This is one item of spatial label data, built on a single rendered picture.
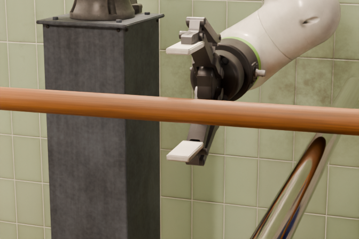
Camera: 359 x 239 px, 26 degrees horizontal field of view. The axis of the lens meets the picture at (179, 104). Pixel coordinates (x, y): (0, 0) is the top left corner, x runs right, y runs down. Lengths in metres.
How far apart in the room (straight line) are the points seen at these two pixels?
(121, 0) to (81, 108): 0.81
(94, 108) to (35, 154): 1.56
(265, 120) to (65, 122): 0.94
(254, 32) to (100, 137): 0.62
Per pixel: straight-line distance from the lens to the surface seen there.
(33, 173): 2.54
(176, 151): 1.00
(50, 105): 0.98
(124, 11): 1.75
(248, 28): 1.25
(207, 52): 1.04
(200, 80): 1.08
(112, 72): 1.70
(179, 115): 0.92
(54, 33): 1.75
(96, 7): 1.73
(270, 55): 1.24
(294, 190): 0.72
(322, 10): 1.22
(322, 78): 2.16
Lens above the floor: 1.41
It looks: 13 degrees down
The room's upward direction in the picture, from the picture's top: straight up
